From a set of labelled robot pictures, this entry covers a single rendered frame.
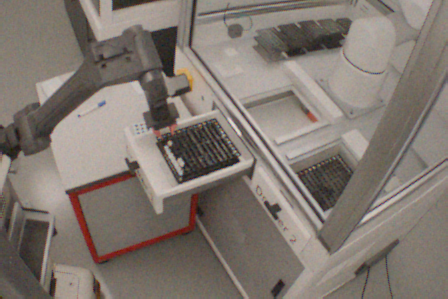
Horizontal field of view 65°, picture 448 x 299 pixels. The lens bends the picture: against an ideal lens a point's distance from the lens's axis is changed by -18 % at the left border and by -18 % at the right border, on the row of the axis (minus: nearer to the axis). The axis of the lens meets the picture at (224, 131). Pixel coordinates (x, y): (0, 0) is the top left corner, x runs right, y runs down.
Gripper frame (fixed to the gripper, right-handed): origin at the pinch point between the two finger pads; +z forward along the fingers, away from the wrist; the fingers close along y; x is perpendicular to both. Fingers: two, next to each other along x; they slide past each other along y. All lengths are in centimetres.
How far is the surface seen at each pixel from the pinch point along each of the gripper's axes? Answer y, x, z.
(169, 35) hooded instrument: 20, 86, 24
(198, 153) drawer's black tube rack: 7.9, -3.8, 9.1
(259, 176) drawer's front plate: 22.3, -18.4, 11.7
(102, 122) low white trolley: -21.1, 31.8, 15.6
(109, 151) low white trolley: -21.2, 16.7, 16.3
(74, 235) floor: -63, 32, 85
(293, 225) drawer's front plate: 24.7, -38.1, 13.5
